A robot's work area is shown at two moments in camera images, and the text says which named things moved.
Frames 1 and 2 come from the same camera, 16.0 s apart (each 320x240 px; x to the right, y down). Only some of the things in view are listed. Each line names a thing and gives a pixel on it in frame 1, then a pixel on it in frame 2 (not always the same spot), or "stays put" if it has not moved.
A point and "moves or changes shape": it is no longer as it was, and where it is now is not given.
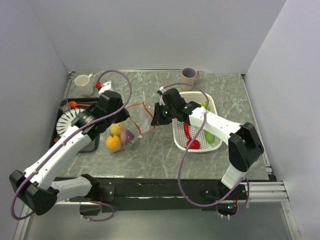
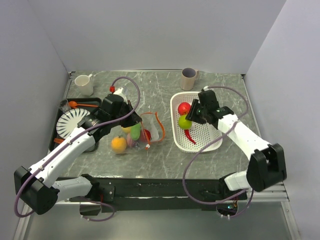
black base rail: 166,194 stays put
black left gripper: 124,116 -> 134,118
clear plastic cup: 64,106 stays put
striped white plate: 63,123 stays put
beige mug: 189,76 stays put
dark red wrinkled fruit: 195,145 -> 143,136
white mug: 86,86 stays put
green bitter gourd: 209,137 -> 135,131
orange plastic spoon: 73,104 stays put
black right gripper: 157,119 -> 191,115
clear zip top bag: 120,134 moves or changes shape
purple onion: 127,137 moves or changes shape
